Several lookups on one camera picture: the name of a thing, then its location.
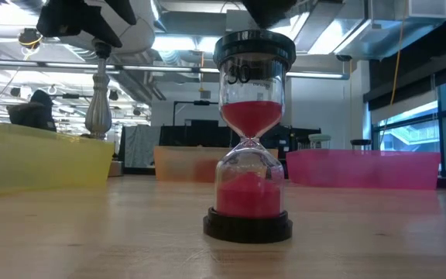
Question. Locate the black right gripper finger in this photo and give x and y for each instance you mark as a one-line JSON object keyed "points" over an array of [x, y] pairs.
{"points": [[269, 11]]}

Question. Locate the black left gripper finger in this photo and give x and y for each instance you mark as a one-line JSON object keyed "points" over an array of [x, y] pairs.
{"points": [[108, 33], [122, 9]]}

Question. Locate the mint green sand timer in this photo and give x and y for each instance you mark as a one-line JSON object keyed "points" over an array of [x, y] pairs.
{"points": [[320, 137]]}

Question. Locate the black red sand timer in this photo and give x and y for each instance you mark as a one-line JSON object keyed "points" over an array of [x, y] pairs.
{"points": [[248, 193]]}

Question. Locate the long ceiling light bar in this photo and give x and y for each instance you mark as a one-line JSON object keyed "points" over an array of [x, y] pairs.
{"points": [[161, 68]]}

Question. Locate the white shade silver table lamp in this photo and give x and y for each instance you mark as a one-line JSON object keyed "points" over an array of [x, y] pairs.
{"points": [[98, 108]]}

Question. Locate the person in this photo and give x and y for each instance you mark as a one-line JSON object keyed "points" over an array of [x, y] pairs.
{"points": [[33, 116]]}

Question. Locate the grey fabric cover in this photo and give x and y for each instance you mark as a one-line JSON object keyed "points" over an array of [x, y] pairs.
{"points": [[139, 145]]}

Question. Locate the black equipment bench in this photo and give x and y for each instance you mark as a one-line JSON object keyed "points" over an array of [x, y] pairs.
{"points": [[192, 135]]}

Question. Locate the yellow translucent plastic bin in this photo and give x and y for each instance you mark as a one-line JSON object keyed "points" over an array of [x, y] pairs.
{"points": [[33, 162]]}

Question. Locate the orange translucent plastic bin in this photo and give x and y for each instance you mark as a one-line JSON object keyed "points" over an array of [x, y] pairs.
{"points": [[184, 162]]}

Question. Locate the black cap sand timer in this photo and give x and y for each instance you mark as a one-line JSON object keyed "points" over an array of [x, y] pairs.
{"points": [[361, 142]]}

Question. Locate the pink translucent plastic bin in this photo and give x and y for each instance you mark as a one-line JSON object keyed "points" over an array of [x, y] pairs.
{"points": [[362, 170]]}

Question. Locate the silver ventilation duct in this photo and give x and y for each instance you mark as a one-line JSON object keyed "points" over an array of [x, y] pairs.
{"points": [[362, 35]]}

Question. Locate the black camera gantry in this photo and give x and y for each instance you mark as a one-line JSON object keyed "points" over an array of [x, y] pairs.
{"points": [[201, 102]]}

